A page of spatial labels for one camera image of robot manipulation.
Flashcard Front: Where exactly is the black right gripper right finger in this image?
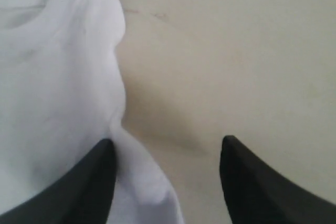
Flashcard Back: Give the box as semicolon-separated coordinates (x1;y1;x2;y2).
219;135;335;223

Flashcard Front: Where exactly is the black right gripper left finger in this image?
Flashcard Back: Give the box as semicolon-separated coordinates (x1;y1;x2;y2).
1;139;116;224

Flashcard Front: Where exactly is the white t-shirt red print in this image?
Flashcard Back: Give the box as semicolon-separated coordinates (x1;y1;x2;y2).
1;0;184;223

